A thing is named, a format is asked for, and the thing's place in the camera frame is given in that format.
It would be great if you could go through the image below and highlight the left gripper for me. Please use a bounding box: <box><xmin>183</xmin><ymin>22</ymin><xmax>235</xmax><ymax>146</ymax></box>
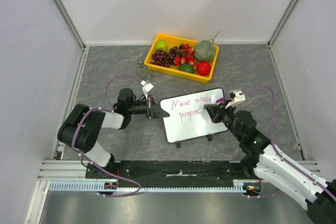
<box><xmin>128</xmin><ymin>95</ymin><xmax>169</xmax><ymax>120</ymax></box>

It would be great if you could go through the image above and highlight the white marker pen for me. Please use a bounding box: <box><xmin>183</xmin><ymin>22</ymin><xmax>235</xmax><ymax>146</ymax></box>
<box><xmin>198</xmin><ymin>97</ymin><xmax>226</xmax><ymax>113</ymax></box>

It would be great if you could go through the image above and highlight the magenta marker cap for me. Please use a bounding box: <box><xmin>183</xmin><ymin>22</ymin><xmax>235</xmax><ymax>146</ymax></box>
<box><xmin>215</xmin><ymin>97</ymin><xmax>226</xmax><ymax>104</ymax></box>

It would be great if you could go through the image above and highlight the small whiteboard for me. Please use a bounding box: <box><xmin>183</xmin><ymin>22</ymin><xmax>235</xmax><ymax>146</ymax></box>
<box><xmin>160</xmin><ymin>88</ymin><xmax>227</xmax><ymax>143</ymax></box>

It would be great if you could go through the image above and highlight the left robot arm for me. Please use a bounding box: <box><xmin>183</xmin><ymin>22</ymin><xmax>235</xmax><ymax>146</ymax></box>
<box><xmin>57</xmin><ymin>88</ymin><xmax>170</xmax><ymax>178</ymax></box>

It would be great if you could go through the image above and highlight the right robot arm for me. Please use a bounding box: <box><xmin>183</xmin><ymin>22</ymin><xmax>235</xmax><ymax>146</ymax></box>
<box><xmin>204</xmin><ymin>103</ymin><xmax>335</xmax><ymax>223</ymax></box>

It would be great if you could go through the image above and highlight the red apple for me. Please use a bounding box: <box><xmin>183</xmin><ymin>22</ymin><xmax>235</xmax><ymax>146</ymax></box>
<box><xmin>196</xmin><ymin>61</ymin><xmax>211</xmax><ymax>76</ymax></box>

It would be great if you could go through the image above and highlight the clear glass bottle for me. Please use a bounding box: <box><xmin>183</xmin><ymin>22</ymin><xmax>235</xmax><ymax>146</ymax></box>
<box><xmin>136</xmin><ymin>60</ymin><xmax>150</xmax><ymax>82</ymax></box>

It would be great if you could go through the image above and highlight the green avocado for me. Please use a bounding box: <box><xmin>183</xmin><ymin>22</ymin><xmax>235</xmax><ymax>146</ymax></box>
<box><xmin>179</xmin><ymin>63</ymin><xmax>195</xmax><ymax>74</ymax></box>

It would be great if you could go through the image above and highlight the purple grape bunch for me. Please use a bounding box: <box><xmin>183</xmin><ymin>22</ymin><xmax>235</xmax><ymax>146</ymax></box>
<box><xmin>150</xmin><ymin>47</ymin><xmax>180</xmax><ymax>68</ymax></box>

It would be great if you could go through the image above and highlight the red cherry bunch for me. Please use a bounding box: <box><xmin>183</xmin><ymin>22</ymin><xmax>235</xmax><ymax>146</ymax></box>
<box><xmin>170</xmin><ymin>44</ymin><xmax>197</xmax><ymax>67</ymax></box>

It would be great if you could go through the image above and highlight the green netted melon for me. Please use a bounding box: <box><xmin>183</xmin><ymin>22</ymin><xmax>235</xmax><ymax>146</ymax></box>
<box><xmin>194</xmin><ymin>40</ymin><xmax>216</xmax><ymax>61</ymax></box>

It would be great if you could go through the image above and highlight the green apple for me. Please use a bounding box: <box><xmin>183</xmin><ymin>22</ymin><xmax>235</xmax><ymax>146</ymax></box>
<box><xmin>155</xmin><ymin>40</ymin><xmax>168</xmax><ymax>51</ymax></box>

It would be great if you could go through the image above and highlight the yellow plastic bin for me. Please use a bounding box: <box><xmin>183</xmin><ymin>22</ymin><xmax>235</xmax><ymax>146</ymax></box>
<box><xmin>144</xmin><ymin>34</ymin><xmax>219</xmax><ymax>83</ymax></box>

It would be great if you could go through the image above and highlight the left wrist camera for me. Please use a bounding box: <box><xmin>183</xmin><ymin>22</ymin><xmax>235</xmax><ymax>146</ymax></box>
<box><xmin>140</xmin><ymin>80</ymin><xmax>154</xmax><ymax>99</ymax></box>

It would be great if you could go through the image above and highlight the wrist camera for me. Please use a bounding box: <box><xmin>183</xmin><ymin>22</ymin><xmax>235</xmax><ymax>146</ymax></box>
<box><xmin>225</xmin><ymin>89</ymin><xmax>246</xmax><ymax>109</ymax></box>
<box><xmin>140</xmin><ymin>80</ymin><xmax>154</xmax><ymax>99</ymax></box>

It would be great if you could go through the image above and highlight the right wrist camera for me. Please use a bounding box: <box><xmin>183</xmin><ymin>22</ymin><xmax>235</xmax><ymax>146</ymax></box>
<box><xmin>225</xmin><ymin>89</ymin><xmax>246</xmax><ymax>109</ymax></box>

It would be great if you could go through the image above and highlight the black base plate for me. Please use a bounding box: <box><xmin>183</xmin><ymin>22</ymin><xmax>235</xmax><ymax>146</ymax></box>
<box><xmin>85</xmin><ymin>150</ymin><xmax>266</xmax><ymax>188</ymax></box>

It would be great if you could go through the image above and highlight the white cable duct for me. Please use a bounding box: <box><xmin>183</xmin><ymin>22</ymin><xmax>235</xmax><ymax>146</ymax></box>
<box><xmin>49</xmin><ymin>180</ymin><xmax>261</xmax><ymax>193</ymax></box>

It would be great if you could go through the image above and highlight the right aluminium frame post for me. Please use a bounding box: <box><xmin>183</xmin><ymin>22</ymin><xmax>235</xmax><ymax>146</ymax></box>
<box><xmin>267</xmin><ymin>0</ymin><xmax>300</xmax><ymax>49</ymax></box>

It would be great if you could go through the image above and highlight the aluminium frame post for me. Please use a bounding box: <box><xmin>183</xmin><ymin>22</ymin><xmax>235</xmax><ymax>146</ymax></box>
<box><xmin>52</xmin><ymin>0</ymin><xmax>86</xmax><ymax>51</ymax></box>
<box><xmin>267</xmin><ymin>0</ymin><xmax>300</xmax><ymax>49</ymax></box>

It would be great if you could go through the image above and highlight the left aluminium frame post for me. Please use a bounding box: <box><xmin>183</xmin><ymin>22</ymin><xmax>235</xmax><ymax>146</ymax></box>
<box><xmin>52</xmin><ymin>0</ymin><xmax>86</xmax><ymax>51</ymax></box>

